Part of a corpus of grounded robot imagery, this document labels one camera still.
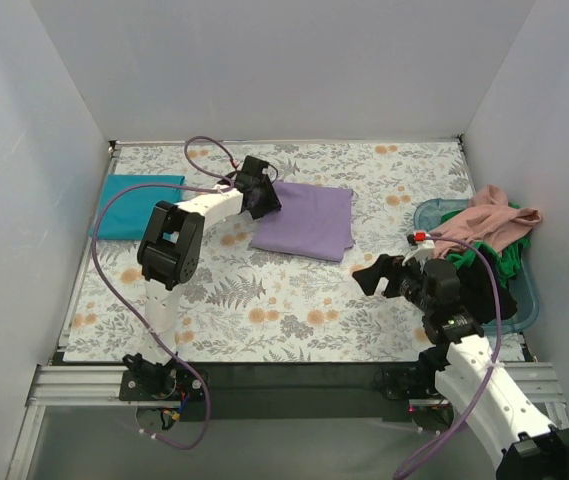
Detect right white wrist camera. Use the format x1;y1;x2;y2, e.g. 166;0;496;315
403;230;435;265

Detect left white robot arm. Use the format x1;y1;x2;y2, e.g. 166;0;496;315
137;156;281;364

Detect folded teal t shirt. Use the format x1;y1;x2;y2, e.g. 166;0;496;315
97;174;185;241

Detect green t shirt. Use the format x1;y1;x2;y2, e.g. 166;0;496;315
436;200;541;286

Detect purple t shirt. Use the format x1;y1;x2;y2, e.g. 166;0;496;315
250;181;354;263

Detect floral table mat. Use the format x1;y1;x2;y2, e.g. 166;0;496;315
63;141;528;364

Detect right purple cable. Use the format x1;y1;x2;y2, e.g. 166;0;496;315
392;233;505;480

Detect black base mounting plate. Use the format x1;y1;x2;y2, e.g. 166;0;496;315
119;362;452;424

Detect teal plastic basket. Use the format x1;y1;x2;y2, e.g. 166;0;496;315
413;198;540;333

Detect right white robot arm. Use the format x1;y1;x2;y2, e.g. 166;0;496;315
353;255;569;479

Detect black t shirt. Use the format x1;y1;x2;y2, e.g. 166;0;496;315
450;243;518;324

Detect pink t shirt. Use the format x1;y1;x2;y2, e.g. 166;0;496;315
429;185;542;254

